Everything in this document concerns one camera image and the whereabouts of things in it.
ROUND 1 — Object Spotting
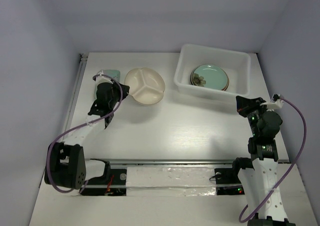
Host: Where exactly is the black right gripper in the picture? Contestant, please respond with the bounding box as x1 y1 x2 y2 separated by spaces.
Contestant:
235 95 268 136

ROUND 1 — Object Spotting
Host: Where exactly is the cream divided dish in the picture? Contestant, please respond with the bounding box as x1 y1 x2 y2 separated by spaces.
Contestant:
124 68 166 105

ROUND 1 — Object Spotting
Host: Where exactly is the beige bird painted plate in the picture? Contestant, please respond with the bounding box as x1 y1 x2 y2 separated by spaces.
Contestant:
190 73 229 91

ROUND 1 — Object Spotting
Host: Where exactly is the light green round plate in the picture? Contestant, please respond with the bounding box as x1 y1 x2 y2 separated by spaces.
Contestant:
191 64 227 81

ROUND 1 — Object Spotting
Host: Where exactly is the red plate with teal flower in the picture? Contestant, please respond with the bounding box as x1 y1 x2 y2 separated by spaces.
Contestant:
223 79 230 91

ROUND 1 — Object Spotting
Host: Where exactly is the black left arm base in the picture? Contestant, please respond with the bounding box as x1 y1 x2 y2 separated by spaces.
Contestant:
79 169 127 196

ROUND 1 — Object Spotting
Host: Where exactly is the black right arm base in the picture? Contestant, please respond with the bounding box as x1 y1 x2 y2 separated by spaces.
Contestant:
213 158 253 196

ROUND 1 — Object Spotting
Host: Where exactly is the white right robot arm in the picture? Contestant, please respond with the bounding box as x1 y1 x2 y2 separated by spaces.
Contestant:
230 96 290 226

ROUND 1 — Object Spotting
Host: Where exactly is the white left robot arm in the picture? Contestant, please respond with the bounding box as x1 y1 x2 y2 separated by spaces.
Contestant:
44 82 130 193

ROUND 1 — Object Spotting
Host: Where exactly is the white plastic bin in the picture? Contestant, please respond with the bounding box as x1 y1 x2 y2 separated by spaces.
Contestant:
173 44 251 103

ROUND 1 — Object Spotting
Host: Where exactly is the light green rectangular dish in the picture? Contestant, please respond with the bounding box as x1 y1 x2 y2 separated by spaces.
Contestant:
93 69 121 100

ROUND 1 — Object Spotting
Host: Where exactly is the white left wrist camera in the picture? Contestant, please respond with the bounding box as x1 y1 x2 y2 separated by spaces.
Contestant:
93 70 111 86

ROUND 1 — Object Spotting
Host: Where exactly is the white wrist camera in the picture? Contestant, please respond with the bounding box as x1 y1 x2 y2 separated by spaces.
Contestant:
260 94 284 110
93 70 111 86

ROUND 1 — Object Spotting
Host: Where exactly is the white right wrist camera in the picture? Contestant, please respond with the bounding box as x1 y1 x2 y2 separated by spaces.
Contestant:
260 94 284 110

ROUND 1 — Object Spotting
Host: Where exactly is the aluminium frame rail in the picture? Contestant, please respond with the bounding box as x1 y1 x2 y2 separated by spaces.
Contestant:
49 52 88 144

